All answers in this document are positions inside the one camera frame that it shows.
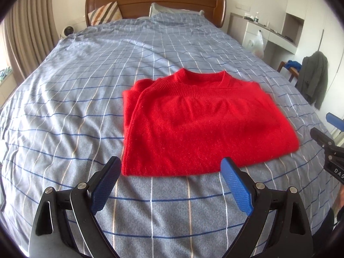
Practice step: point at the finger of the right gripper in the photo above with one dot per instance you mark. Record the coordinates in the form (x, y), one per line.
(335, 121)
(322, 139)

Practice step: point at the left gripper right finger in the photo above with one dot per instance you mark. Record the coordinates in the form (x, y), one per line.
(290, 234)

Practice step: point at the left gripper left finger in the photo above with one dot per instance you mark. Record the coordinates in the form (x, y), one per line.
(51, 234)

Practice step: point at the red knit sweater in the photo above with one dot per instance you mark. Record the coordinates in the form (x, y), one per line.
(186, 123)

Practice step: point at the person right hand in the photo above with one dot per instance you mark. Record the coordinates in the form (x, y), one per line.
(338, 203)

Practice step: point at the grey hanging coat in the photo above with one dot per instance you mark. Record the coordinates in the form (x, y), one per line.
(313, 79)

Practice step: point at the wooden chair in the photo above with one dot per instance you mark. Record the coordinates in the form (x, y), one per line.
(290, 74)

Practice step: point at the blue cloth on chair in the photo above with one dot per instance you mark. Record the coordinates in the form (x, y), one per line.
(293, 64)

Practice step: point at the white plastic bag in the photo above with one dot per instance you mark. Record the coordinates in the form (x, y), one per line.
(256, 45)

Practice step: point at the bottle on desk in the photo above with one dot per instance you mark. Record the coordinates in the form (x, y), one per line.
(256, 18)

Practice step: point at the white desk cabinet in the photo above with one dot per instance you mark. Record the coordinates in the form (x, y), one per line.
(274, 44)

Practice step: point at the clutter on window sill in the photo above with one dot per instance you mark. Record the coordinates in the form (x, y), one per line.
(4, 73)

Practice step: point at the small white round speaker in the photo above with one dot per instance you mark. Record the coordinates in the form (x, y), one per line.
(67, 31)

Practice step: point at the beige curtain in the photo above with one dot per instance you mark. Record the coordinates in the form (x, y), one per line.
(30, 35)

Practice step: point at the grey pillow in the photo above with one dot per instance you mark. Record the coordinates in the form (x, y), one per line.
(155, 9)

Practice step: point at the striped brown pillow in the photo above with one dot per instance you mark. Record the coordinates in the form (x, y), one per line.
(105, 14)

